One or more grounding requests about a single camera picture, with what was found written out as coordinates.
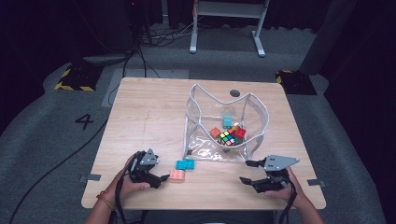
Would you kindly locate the yellow toy building block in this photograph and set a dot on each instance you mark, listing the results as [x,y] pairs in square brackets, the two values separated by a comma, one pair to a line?
[235,127]

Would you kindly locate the grey post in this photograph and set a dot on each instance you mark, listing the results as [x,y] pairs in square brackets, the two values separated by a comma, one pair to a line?
[327,34]

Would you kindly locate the person's right hand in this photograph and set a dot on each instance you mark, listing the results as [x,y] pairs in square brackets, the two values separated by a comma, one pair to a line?
[291,193]

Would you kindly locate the pink toy building block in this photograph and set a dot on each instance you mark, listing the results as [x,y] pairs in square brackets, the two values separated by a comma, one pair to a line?
[177,175]

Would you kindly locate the teal toy building block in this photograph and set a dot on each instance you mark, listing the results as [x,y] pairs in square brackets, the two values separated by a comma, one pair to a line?
[190,164]
[180,165]
[227,122]

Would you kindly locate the person's left hand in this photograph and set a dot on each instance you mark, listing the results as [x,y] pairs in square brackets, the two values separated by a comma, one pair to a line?
[127,188]

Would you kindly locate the colourful puzzle cube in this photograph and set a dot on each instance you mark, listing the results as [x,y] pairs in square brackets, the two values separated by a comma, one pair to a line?
[226,138]

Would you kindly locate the black equipment stand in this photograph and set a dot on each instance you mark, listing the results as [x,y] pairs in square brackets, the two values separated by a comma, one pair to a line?
[115,25]

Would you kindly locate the coral toy building block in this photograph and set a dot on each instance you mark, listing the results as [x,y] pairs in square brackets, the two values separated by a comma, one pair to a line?
[214,132]

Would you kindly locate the grey tape strip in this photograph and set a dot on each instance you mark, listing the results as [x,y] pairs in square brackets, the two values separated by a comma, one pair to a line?
[90,177]
[316,183]

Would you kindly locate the red toy building block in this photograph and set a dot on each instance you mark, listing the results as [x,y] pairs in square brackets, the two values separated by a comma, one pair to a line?
[240,133]

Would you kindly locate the clear plastic zipper bag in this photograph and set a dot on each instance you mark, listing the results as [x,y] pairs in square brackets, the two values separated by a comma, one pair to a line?
[199,149]

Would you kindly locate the white metal stand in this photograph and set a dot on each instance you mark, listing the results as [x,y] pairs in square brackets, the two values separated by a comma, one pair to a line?
[229,11]

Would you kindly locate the black yellow striped base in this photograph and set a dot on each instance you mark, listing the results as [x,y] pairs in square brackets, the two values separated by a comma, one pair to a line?
[295,82]
[79,77]

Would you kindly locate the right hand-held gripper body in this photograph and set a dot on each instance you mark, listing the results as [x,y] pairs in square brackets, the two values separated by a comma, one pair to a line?
[275,174]

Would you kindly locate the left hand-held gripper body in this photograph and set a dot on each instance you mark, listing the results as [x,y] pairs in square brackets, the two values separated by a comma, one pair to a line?
[141,169]

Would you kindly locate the green curved toy building block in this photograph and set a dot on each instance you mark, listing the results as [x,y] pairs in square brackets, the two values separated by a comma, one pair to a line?
[239,141]

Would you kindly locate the person's dark trousers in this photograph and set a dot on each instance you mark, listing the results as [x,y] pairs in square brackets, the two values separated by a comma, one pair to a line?
[202,218]

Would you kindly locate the grey stand base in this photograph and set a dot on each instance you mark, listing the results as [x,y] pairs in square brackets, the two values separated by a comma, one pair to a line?
[106,58]

